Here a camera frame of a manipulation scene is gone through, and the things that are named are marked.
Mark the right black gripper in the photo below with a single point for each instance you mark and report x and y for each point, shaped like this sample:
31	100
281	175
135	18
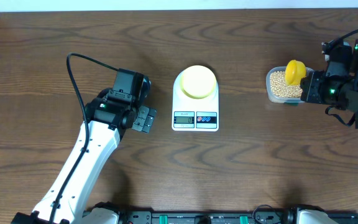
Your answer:
310	84

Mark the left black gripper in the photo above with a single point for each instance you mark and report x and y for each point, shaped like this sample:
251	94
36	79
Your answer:
145	118

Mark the yellow measuring scoop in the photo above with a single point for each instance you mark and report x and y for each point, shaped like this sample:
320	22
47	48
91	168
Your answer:
294	72

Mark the pale yellow plastic bowl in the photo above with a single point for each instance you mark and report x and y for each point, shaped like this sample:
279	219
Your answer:
197	82

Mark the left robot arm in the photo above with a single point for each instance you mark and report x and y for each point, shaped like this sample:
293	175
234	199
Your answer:
108	116

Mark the white digital kitchen scale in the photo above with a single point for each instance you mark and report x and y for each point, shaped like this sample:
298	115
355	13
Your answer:
194	114

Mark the pile of soybeans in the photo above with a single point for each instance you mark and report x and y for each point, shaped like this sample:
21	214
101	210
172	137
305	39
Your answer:
280	88

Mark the clear plastic container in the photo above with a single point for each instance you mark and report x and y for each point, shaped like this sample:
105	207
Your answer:
277	99

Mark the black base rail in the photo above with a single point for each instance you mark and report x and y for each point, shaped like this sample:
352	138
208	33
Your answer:
228	217

